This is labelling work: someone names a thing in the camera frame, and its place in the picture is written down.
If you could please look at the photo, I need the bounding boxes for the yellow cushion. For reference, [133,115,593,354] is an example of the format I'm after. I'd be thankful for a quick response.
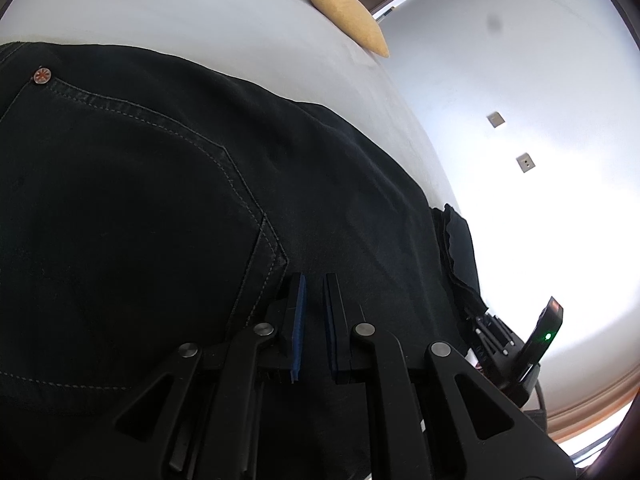
[310,0,390,58]

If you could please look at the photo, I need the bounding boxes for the upper wall socket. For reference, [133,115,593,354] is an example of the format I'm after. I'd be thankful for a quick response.
[487,112,504,128]

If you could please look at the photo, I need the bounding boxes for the black denim jeans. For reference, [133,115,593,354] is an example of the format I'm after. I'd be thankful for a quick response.
[1,42,466,479]

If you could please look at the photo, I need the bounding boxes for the lower wall socket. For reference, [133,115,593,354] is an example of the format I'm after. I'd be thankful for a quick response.
[516,153,536,174]

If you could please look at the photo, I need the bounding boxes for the wall socket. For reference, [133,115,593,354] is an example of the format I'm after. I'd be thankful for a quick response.
[487,112,504,128]
[516,153,536,174]

